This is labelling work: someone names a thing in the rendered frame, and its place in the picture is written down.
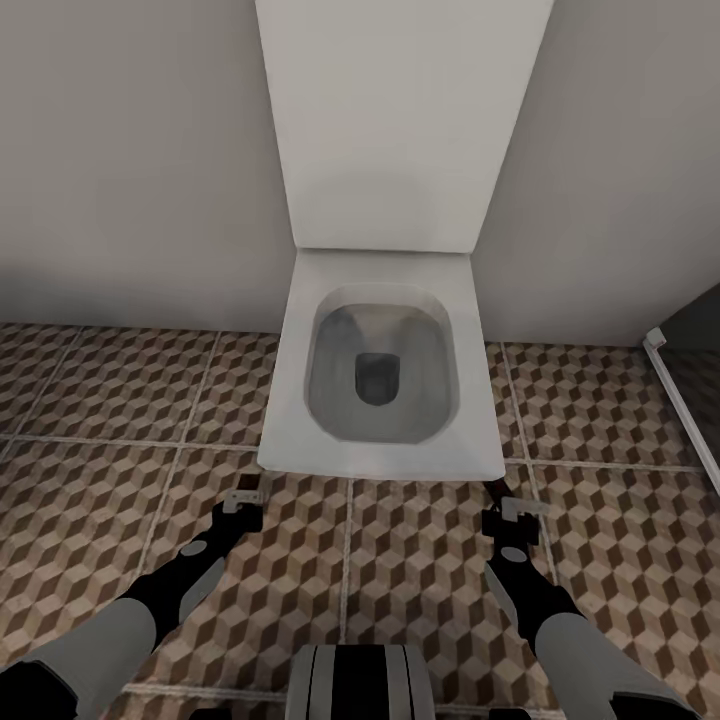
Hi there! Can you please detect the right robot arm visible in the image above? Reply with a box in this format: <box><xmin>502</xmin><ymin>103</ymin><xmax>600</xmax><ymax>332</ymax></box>
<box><xmin>482</xmin><ymin>497</ymin><xmax>704</xmax><ymax>720</ymax></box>

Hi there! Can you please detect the mousetrap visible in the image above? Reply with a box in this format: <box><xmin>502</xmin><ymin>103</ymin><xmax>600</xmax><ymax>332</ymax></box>
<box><xmin>237</xmin><ymin>473</ymin><xmax>261</xmax><ymax>490</ymax></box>
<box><xmin>482</xmin><ymin>477</ymin><xmax>514</xmax><ymax>512</ymax></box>

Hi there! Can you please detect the robot trunk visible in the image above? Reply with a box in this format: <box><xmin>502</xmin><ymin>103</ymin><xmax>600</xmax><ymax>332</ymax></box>
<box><xmin>285</xmin><ymin>645</ymin><xmax>435</xmax><ymax>720</ymax></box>

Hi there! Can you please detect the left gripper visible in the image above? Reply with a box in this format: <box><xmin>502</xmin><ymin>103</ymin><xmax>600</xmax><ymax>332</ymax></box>
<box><xmin>212</xmin><ymin>503</ymin><xmax>263</xmax><ymax>543</ymax></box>

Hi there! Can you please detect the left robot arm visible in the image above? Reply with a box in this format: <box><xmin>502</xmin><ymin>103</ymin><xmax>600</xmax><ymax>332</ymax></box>
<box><xmin>0</xmin><ymin>489</ymin><xmax>270</xmax><ymax>720</ymax></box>

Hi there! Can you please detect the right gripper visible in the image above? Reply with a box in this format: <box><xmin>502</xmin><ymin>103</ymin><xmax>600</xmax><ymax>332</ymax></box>
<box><xmin>482</xmin><ymin>509</ymin><xmax>539</xmax><ymax>547</ymax></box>

